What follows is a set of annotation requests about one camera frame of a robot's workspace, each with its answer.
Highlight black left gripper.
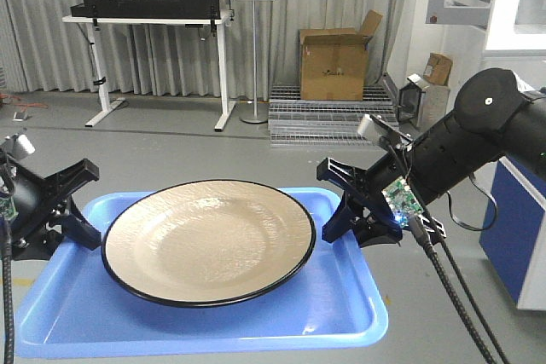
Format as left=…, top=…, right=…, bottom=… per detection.
left=1, top=154, right=102, bottom=260

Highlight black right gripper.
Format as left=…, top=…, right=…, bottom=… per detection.
left=316, top=142, right=427, bottom=247

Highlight blue plastic tray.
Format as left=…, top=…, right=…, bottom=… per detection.
left=12, top=187, right=389, bottom=360

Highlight beige plate with black rim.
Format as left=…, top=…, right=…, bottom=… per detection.
left=102, top=180, right=317, bottom=307

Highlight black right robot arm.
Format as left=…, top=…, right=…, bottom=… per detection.
left=317, top=68, right=545, bottom=246

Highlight blue cabinet at right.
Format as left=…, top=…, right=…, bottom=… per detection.
left=479, top=158, right=545, bottom=311

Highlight green circuit board right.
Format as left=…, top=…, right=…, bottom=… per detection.
left=381, top=176, right=424, bottom=228

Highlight green circuit board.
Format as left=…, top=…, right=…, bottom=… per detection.
left=0, top=197, right=18, bottom=222
left=381, top=176, right=424, bottom=228

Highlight green circuit board left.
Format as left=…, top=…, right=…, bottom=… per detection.
left=0, top=197, right=18, bottom=222

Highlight metal grating pallets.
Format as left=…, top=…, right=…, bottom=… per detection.
left=268, top=85, right=398, bottom=147

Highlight large cardboard box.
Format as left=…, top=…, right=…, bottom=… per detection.
left=299, top=9, right=383, bottom=101

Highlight small cardboard box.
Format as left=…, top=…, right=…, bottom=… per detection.
left=423, top=53, right=453, bottom=86

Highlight black braided cable left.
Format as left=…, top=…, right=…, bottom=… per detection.
left=0, top=218, right=16, bottom=361

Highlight black braided cables right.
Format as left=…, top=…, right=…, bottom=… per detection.
left=404, top=176, right=513, bottom=364

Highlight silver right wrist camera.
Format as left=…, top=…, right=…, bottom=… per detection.
left=357, top=114, right=413, bottom=146

